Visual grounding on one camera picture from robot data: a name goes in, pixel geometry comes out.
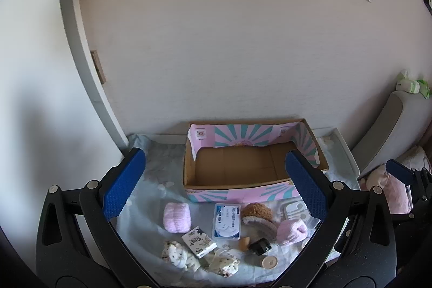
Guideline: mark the green white plush toy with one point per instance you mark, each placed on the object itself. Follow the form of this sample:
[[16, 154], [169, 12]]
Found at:
[[408, 85]]

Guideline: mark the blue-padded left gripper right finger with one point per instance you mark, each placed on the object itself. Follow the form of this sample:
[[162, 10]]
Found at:
[[354, 244]]

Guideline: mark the floral tissue pack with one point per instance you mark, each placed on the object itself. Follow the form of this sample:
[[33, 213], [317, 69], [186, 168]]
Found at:
[[199, 242]]

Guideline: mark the floral light blue tablecloth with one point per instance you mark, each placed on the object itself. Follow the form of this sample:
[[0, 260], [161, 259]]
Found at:
[[140, 224]]

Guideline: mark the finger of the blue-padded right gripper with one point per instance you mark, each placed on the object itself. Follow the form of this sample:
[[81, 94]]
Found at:
[[402, 173]]

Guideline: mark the white floral cloth bundle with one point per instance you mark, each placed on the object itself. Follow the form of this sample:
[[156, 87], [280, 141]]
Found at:
[[180, 257]]

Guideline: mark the grey chair backrest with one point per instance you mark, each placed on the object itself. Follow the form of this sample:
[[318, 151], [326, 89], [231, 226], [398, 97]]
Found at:
[[400, 125]]

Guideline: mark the white earphone case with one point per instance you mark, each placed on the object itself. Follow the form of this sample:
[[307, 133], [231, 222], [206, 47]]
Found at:
[[296, 210]]

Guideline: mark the brown fuzzy slipper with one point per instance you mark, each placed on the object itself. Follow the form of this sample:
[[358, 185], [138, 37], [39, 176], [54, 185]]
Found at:
[[259, 216]]

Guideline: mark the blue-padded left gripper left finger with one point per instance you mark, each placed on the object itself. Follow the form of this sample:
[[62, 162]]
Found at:
[[77, 246]]

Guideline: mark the pink fluffy towel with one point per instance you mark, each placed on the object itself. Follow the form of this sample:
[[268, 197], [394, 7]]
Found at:
[[177, 218]]

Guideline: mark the pink teal cardboard box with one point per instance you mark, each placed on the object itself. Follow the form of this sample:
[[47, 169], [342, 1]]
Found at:
[[245, 161]]

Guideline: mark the black round jar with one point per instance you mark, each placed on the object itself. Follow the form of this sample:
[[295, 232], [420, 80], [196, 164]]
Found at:
[[260, 247]]

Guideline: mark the floral drawstring pouch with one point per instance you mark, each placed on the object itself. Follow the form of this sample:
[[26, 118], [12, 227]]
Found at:
[[222, 263]]

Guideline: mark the small wooden wall block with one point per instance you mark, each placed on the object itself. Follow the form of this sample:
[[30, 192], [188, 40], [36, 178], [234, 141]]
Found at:
[[98, 67]]

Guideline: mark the white blue wipes packet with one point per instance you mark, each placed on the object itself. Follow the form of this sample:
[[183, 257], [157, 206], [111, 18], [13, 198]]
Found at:
[[227, 222]]

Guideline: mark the orange makeup sponge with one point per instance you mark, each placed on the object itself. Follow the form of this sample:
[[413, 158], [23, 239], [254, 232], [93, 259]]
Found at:
[[244, 243]]

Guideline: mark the white curved door frame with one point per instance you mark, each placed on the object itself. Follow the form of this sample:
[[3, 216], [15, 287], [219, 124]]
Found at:
[[82, 57]]

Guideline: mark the beige round wooden cap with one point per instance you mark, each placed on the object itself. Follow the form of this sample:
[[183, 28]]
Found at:
[[269, 262]]

